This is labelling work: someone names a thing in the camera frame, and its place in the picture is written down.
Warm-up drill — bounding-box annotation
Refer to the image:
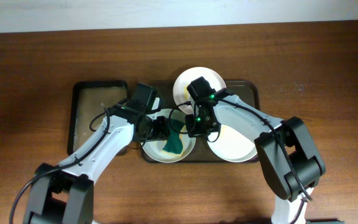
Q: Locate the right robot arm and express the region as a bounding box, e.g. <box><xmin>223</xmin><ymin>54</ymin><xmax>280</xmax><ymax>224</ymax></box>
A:
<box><xmin>185</xmin><ymin>77</ymin><xmax>326</xmax><ymax>223</ymax></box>

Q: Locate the green and yellow sponge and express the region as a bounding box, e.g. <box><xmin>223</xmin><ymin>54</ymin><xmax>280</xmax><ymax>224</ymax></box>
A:
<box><xmin>162</xmin><ymin>119</ymin><xmax>185</xmax><ymax>156</ymax></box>

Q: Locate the large brown serving tray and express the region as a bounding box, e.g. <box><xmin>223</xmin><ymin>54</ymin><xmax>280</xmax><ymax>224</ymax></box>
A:
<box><xmin>140</xmin><ymin>80</ymin><xmax>260</xmax><ymax>164</ymax></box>

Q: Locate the cream white plate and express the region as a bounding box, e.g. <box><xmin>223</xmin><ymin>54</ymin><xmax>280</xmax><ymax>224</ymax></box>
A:
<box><xmin>206</xmin><ymin>125</ymin><xmax>257</xmax><ymax>162</ymax></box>

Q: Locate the pink plate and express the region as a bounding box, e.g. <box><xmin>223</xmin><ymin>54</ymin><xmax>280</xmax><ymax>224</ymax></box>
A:
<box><xmin>172</xmin><ymin>67</ymin><xmax>227</xmax><ymax>115</ymax></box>

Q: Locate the small black water tray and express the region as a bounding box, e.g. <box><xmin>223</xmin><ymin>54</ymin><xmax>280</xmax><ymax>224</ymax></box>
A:
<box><xmin>67</xmin><ymin>80</ymin><xmax>128</xmax><ymax>155</ymax></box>

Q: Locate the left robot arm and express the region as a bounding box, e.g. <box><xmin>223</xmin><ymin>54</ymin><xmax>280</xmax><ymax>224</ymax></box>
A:
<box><xmin>23</xmin><ymin>83</ymin><xmax>160</xmax><ymax>223</ymax></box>

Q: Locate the pale blue plate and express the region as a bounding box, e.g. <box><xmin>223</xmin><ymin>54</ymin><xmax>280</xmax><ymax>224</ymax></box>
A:
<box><xmin>142</xmin><ymin>109</ymin><xmax>196</xmax><ymax>163</ymax></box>

